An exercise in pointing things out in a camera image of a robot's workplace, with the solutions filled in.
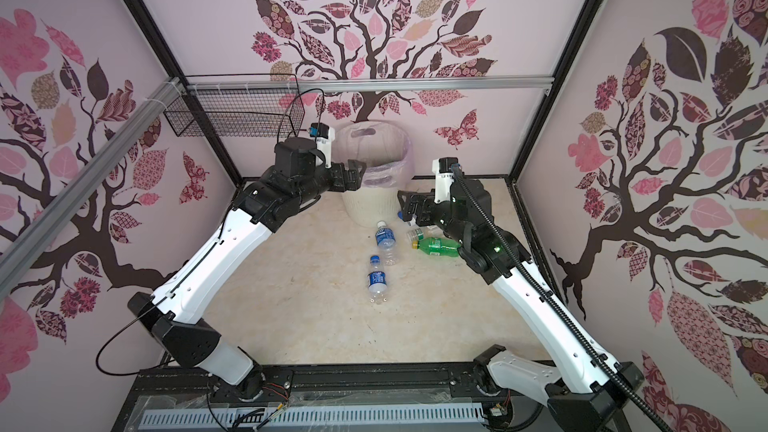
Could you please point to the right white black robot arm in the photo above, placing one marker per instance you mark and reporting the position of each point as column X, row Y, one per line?
column 586, row 386

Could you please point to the Pepsi water bottle blue label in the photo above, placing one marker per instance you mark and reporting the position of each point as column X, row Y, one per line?
column 377, row 280

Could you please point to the black wire mesh basket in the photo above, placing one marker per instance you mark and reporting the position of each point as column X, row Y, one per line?
column 238, row 106

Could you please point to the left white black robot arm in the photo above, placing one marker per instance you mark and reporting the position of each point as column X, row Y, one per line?
column 173, row 313

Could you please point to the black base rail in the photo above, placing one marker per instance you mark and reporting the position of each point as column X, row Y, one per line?
column 461, row 379

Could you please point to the clear bottle bird label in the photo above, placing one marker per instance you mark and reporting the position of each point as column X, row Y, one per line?
column 420, row 233

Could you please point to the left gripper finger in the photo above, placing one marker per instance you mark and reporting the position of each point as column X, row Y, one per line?
column 356, row 168
column 353, row 183

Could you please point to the green bottle yellow cap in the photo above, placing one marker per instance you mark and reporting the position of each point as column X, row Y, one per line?
column 434, row 246

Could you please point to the white ribbed waste bin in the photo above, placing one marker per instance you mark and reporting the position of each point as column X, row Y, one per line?
column 370, row 205

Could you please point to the aluminium horizontal back rail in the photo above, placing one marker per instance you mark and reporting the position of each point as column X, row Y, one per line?
column 376, row 85

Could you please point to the aluminium left side rail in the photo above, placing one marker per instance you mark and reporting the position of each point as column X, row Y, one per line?
column 18, row 259

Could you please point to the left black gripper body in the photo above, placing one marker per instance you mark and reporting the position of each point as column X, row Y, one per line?
column 338, row 182

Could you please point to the white slotted cable duct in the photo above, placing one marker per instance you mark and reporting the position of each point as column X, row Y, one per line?
column 311, row 417

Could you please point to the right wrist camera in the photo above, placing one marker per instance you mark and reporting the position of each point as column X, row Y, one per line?
column 444, row 178

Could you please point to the Pocari Sweat bottle white cap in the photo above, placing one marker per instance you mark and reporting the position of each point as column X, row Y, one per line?
column 386, row 243

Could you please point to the pink plastic bin liner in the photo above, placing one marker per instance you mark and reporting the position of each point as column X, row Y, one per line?
column 384, row 147

